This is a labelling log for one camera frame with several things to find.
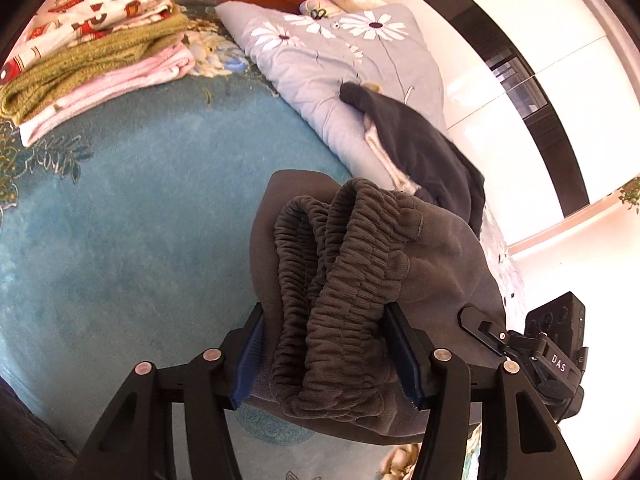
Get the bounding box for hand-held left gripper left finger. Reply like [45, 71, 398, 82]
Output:
[70, 302, 266, 480]

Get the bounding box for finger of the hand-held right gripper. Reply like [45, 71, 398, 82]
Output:
[459, 306, 544, 362]

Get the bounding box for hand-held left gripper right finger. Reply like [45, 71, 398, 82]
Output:
[382, 305, 583, 480]

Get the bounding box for brown pants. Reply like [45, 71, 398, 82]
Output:
[249, 170, 508, 446]

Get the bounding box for black garment with beige lining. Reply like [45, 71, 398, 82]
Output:
[339, 81, 487, 238]

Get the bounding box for blue floral fleece blanket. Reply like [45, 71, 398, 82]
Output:
[0, 0, 481, 480]

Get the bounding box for black glass wardrobe panel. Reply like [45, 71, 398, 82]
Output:
[397, 0, 591, 218]

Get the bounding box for dark cloth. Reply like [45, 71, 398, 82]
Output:
[0, 380, 76, 480]

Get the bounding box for grey daisy print quilt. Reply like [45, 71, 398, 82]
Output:
[215, 0, 526, 321]

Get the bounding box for folded pink fleece cloth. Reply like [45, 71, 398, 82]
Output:
[19, 42, 196, 147]

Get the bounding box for folded olive green knit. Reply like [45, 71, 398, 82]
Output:
[0, 12, 190, 126]

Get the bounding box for cream patterned pillow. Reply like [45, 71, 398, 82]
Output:
[299, 0, 343, 20]

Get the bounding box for folded red white printed cloth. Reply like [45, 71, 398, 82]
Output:
[0, 0, 175, 86]

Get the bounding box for leafy wall decal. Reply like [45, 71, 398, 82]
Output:
[617, 176, 640, 213]

